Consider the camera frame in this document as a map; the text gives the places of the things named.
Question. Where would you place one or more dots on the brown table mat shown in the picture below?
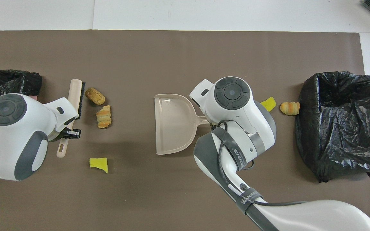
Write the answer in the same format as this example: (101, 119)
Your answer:
(172, 57)

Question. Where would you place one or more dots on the yellow sponge piece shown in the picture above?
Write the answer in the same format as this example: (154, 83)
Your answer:
(99, 164)
(269, 104)

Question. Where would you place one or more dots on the beige plastic dustpan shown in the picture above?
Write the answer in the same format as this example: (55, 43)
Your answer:
(172, 125)

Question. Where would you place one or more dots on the brown bread roll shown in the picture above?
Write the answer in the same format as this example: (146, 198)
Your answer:
(95, 96)

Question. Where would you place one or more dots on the beige hand brush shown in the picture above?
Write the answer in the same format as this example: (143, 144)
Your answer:
(75, 93)

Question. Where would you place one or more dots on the golden mini croissant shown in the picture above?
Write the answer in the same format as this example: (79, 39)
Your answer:
(290, 108)
(104, 117)

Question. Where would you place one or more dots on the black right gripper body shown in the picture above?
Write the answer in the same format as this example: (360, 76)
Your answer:
(215, 124)

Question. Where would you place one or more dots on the black trash bag bin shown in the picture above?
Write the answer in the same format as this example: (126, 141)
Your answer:
(348, 144)
(11, 81)

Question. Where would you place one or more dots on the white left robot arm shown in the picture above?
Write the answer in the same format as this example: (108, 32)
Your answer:
(14, 128)

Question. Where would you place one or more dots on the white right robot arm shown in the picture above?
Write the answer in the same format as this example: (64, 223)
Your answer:
(236, 96)

